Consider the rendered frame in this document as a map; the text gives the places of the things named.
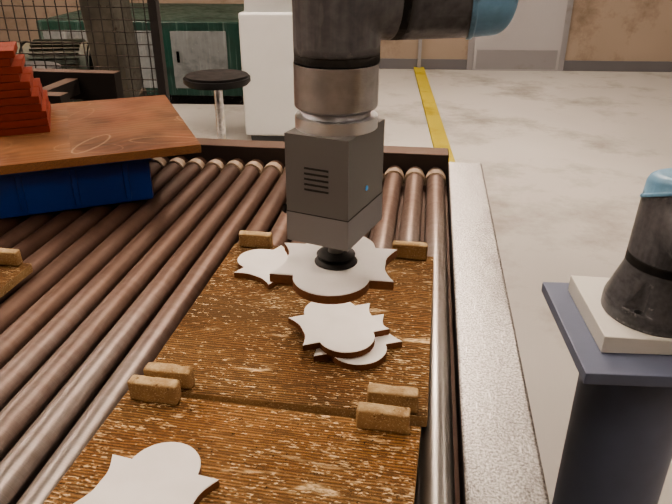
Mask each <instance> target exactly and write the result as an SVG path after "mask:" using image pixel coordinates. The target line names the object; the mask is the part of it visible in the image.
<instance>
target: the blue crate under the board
mask: <svg viewBox="0 0 672 504"><path fill-rule="evenodd" d="M151 160H152V159H151V158H148V159H139V160H130V161H121V162H112V163H103V164H94V165H85V166H76V167H68V168H59V169H50V170H41V171H32V172H23V173H14V174H5V175H0V218H1V219H4V218H12V217H19V216H27V215H34V214H42V213H49V212H57V211H64V210H72V209H79V208H87V207H94V206H102V205H109V204H117V203H124V202H132V201H139V200H147V199H152V198H153V196H154V195H153V188H152V180H151V173H150V165H149V161H151Z"/></svg>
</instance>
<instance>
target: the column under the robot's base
mask: <svg viewBox="0 0 672 504"><path fill-rule="evenodd" d="M568 288H569V283H562V282H543V283H542V289H541V291H542V293H543V295H544V298H545V300H546V302H547V304H548V306H549V309H550V311H551V313H552V315H553V317H554V320H555V322H556V324H557V326H558V328H559V331H560V333H561V335H562V337H563V339H564V342H565V344H566V346H567V348H568V350H569V353H570V355H571V357H572V359H573V361H574V364H575V366H576V368H577V370H578V372H579V375H578V380H577V385H576V390H575V395H574V399H573V404H572V409H571V414H570V419H569V423H568V428H567V433H566V438H565V443H564V448H563V452H562V457H561V462H560V467H559V472H558V477H557V481H556V486H555V491H554V496H553V501H552V504H658V501H659V498H660V495H661V492H662V488H663V485H664V482H665V479H666V476H667V472H668V469H669V466H670V463H671V459H672V355H658V354H630V353H602V352H601V351H600V349H599V347H598V345H597V344H596V342H595V340H594V338H593V336H592V334H591V332H590V330H589V329H588V327H587V325H586V323H585V321H584V319H583V317H582V315H581V314H580V312H579V310H578V308H577V306H576V304H575V302H574V300H573V298H572V297H571V295H570V293H569V291H568Z"/></svg>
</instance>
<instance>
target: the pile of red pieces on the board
mask: <svg viewBox="0 0 672 504"><path fill-rule="evenodd" d="M17 48H18V47H17V43H16V41H12V42H0V137H2V136H13V135H24V134H34V133H45V132H50V131H51V104H50V101H49V99H48V93H47V90H43V88H42V84H41V82H40V78H34V77H33V68H32V66H30V67H24V64H25V55H24V54H17V55H15V54H16V52H17Z"/></svg>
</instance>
